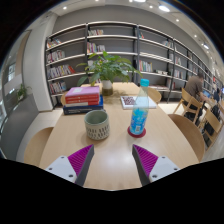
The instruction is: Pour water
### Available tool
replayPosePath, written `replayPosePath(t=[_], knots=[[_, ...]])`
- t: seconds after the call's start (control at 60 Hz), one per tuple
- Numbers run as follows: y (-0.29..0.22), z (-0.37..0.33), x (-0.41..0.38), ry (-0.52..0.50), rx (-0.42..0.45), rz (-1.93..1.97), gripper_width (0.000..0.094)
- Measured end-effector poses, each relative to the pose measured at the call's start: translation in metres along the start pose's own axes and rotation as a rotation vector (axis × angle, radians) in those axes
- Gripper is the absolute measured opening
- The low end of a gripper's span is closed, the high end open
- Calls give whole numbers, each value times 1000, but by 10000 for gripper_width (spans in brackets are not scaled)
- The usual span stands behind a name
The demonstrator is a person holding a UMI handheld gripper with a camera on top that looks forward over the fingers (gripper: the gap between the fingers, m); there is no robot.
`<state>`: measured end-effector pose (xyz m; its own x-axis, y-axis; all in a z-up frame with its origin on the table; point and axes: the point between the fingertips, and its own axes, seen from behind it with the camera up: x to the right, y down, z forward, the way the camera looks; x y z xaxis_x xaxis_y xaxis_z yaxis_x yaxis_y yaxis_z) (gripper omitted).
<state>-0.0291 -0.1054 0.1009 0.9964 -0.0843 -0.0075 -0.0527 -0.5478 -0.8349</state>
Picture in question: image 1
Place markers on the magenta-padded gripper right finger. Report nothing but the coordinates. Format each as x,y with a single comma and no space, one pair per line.
161,166

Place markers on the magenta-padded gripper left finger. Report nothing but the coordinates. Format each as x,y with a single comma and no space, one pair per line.
61,166

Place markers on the clear bottle with blue cap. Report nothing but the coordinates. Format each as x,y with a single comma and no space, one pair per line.
139,116

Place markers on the wooden round-backed chair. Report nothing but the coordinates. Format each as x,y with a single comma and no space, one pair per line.
36,146
63,98
188,133
155,95

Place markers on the flat round red coaster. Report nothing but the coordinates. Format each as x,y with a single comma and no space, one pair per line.
130,134

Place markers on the grey-green patterned ceramic cup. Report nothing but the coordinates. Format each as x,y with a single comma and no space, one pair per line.
96,126

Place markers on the dark blue book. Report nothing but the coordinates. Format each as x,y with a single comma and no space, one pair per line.
83,110

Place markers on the group of wooden slatted chairs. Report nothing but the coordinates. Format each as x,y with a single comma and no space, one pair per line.
211,121

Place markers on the red book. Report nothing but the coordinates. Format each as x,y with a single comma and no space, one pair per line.
83,100

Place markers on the pink book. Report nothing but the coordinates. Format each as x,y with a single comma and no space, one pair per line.
83,91

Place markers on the small green plant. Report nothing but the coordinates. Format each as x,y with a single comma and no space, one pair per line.
22,91

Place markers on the person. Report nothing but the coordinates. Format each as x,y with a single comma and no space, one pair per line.
194,88
216,95

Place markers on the green potted plant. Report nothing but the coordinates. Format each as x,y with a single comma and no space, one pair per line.
106,68

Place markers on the grey bookshelf unit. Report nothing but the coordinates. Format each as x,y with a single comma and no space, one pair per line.
113,36

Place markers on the group of ceiling lights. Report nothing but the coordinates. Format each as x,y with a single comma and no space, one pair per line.
163,8

